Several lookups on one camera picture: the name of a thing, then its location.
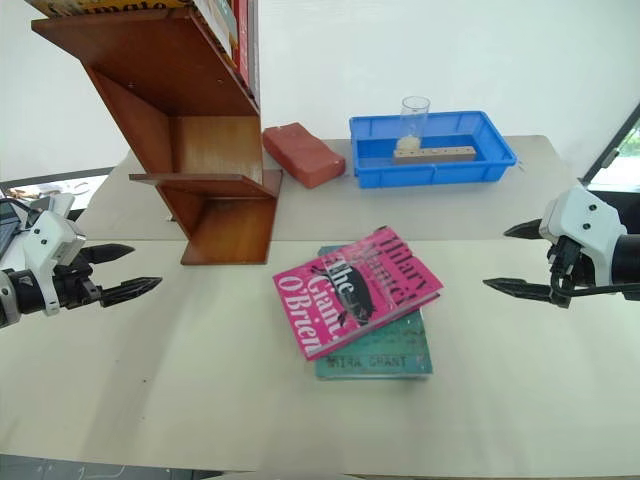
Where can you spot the cream and teal book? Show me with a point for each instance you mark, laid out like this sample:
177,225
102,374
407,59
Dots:
220,22

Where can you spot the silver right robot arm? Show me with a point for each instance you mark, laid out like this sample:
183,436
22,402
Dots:
628,260

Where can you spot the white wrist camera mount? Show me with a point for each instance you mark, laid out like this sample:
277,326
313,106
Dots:
47,235
585,215

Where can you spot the open laptop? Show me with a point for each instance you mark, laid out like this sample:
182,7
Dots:
7,227

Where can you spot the yellow book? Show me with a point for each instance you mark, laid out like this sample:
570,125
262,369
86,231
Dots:
100,7

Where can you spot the wooden block with holes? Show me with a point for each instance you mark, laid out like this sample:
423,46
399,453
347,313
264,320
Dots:
440,154

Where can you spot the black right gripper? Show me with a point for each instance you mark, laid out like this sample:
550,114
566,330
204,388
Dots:
564,265

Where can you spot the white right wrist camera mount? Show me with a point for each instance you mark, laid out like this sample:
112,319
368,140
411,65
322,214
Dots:
585,215

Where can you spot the blue plastic bin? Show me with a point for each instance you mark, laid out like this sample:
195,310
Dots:
435,175

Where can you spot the dark spined book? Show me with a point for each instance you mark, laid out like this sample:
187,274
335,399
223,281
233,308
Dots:
254,50

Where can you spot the red brick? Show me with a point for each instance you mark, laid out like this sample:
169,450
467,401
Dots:
305,152

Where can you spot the pink paperback book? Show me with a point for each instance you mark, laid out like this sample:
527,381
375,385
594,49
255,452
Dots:
305,295

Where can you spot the teal paperback book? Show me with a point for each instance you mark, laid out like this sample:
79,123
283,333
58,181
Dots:
380,357

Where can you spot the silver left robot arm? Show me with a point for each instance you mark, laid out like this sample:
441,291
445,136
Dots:
20,296

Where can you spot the clear plastic cup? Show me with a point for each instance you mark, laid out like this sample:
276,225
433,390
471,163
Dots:
415,120

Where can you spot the red book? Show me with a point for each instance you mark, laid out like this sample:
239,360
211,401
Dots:
242,40

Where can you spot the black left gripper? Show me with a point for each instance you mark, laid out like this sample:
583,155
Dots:
75,287

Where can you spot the brown wooden zigzag bookshelf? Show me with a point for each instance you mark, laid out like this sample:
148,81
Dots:
165,75

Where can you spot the black window frame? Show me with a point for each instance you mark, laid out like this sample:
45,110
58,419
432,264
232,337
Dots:
607,155

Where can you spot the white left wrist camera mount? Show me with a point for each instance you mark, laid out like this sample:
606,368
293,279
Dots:
47,235

